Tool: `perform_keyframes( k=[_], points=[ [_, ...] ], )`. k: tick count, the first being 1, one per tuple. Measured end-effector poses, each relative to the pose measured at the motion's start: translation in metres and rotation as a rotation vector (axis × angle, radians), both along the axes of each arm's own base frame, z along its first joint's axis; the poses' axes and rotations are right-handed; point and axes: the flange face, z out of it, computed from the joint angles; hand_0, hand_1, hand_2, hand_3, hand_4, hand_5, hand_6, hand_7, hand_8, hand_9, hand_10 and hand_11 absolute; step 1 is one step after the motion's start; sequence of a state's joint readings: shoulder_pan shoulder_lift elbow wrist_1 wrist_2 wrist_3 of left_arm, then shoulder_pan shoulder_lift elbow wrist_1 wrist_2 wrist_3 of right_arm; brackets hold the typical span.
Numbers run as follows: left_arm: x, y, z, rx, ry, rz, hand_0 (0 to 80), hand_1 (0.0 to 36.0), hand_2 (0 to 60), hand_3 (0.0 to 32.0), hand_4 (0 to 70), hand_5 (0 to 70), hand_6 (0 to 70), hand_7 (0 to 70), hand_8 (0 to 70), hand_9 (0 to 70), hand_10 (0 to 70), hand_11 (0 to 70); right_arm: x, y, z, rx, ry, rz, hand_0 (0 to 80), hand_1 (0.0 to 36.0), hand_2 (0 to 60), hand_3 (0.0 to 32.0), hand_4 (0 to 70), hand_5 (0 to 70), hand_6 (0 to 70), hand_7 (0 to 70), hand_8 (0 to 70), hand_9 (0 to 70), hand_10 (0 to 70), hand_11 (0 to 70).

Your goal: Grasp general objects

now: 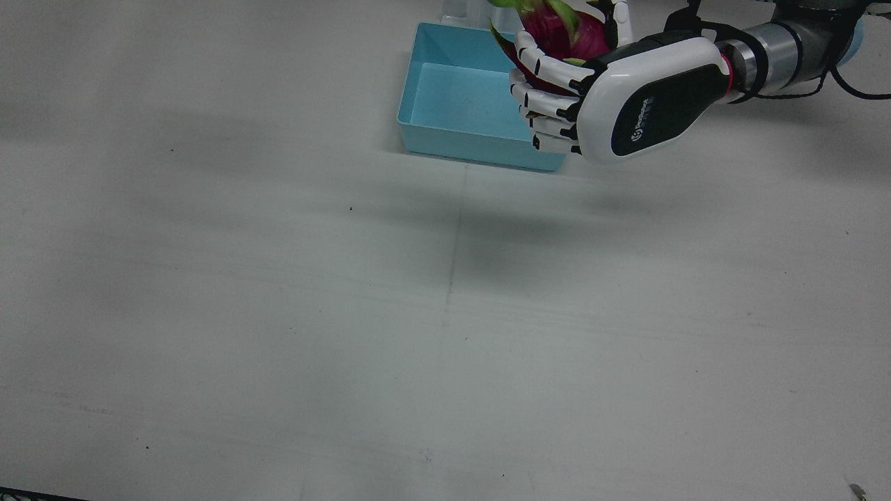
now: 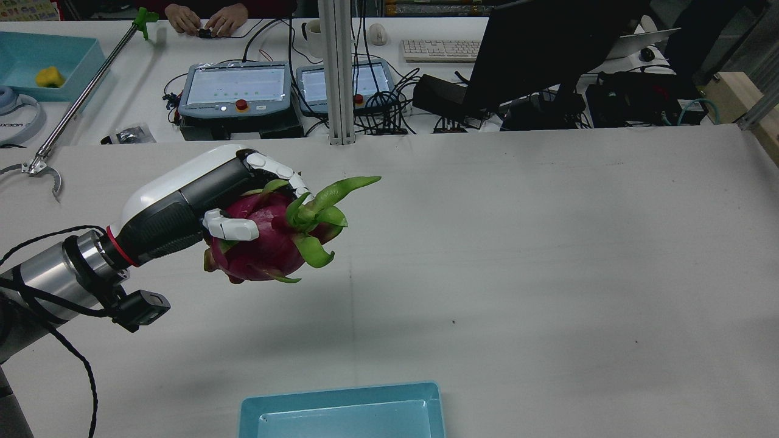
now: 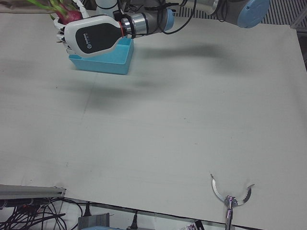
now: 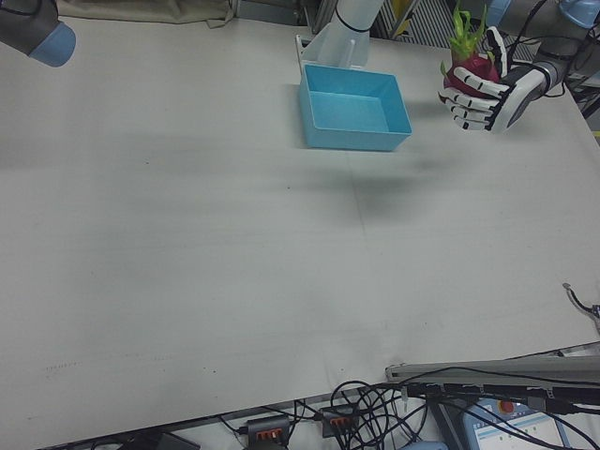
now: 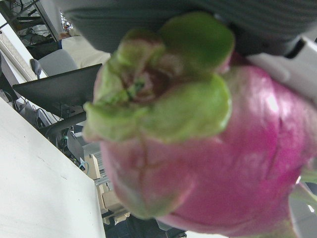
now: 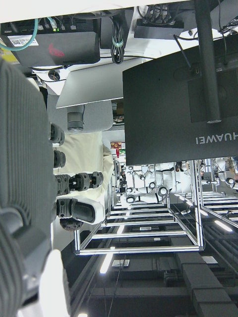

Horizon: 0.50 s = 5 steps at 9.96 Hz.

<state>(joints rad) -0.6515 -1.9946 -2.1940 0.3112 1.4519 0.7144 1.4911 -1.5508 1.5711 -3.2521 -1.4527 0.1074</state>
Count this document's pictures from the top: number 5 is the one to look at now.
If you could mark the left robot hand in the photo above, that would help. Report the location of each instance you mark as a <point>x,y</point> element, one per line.
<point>260,22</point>

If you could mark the pink green dragon fruit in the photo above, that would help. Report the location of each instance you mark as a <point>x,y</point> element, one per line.
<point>210,161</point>

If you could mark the seated person in beige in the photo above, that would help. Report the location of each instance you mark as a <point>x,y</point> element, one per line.
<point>79,49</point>

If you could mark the grey office chair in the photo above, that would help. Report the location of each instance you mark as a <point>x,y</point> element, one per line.
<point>57,63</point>

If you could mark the black Huawei monitor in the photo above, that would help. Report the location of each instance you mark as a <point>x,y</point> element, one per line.
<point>57,89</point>

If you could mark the beige wooden rack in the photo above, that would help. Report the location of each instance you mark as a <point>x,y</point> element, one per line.
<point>109,200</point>

